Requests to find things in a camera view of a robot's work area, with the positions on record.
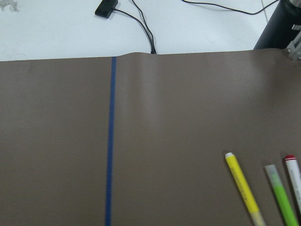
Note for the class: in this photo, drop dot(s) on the aluminium frame post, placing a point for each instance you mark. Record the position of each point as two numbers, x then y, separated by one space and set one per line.
294 47

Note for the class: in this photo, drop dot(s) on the red white marker pen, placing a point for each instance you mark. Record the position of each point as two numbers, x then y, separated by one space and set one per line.
295 177

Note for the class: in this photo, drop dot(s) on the small black usb device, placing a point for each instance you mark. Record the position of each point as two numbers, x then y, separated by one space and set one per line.
106 8

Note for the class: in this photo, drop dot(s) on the yellow highlighter pen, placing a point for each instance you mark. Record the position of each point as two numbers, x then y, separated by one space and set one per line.
244 190

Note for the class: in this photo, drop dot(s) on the green highlighter pen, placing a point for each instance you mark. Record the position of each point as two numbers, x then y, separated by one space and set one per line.
281 196

